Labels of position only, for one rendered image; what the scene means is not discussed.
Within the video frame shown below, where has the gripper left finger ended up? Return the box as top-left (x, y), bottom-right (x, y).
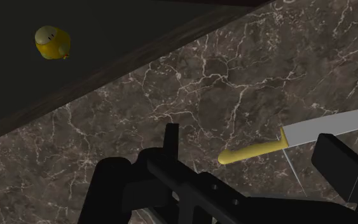
top-left (78, 123), bottom-right (248, 224)

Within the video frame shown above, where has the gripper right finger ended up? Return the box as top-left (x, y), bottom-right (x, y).
top-left (310, 132), bottom-right (358, 224)

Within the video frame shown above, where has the yellow round toy figure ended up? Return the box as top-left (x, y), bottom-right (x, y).
top-left (34, 25), bottom-right (72, 60)

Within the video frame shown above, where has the yellow-handled kitchen knife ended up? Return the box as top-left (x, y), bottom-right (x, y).
top-left (217, 106), bottom-right (358, 165)

